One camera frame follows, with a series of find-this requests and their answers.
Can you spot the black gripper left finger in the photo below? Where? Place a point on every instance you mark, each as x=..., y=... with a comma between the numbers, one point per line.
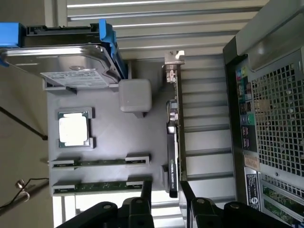
x=137, y=213

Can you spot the CPU chip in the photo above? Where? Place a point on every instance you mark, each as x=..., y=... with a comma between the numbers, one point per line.
x=73, y=129

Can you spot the silver hard disk drive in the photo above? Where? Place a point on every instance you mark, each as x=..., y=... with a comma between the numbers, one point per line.
x=59, y=61

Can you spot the blue disk caddy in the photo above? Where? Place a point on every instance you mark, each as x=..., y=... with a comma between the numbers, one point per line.
x=107, y=31

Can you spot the open PC case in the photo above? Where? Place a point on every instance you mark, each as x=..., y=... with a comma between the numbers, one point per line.
x=278, y=118

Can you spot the small metal clamp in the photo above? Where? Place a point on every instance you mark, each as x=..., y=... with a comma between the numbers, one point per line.
x=22, y=187

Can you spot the green RAM stick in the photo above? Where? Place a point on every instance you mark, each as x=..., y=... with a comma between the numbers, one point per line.
x=102, y=163
x=102, y=185

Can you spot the grey parts rack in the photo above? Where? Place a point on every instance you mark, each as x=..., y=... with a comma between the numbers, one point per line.
x=118, y=137

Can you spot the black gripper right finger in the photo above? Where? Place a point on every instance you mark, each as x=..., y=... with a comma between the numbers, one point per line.
x=204, y=213

